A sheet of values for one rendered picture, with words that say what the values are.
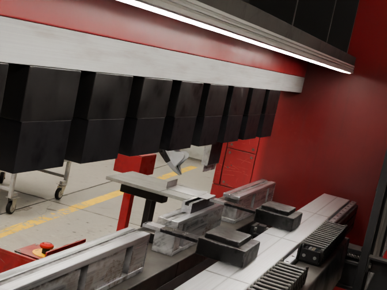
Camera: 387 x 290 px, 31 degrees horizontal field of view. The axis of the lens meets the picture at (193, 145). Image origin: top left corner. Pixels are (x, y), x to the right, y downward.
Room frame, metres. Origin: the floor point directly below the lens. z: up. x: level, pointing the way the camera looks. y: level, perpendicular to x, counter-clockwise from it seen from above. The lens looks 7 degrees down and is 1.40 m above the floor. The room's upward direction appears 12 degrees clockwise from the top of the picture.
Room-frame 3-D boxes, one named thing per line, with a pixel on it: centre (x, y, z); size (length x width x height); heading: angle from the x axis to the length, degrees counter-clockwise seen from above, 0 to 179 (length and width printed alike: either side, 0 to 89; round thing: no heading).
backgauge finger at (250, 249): (1.52, -0.05, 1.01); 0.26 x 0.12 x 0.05; 70
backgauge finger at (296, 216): (1.96, -0.21, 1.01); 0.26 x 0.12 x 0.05; 70
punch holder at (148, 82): (1.48, 0.14, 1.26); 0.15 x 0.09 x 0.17; 160
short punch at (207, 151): (2.02, -0.06, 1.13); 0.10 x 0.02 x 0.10; 160
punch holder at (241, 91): (2.04, -0.06, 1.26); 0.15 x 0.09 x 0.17; 160
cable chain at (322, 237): (1.69, -0.37, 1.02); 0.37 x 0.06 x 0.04; 160
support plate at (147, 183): (2.07, 0.08, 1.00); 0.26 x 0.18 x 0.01; 70
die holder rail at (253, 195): (2.54, -0.24, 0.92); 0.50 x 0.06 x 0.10; 160
